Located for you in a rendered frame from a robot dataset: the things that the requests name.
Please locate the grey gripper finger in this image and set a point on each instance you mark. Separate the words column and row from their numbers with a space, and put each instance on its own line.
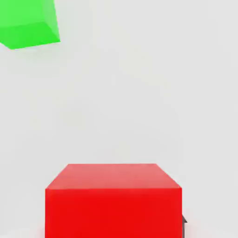
column 184, row 223

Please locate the small red cube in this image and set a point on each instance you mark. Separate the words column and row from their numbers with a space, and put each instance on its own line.
column 113, row 210

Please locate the small green cube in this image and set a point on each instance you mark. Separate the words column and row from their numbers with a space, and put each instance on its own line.
column 27, row 27

